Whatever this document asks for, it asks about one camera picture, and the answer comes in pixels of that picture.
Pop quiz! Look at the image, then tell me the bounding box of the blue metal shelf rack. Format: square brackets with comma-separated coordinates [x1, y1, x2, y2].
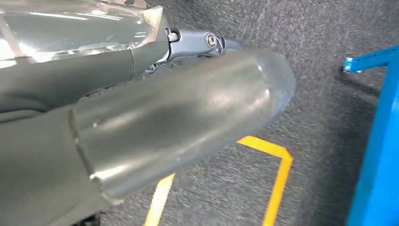
[341, 45, 399, 226]

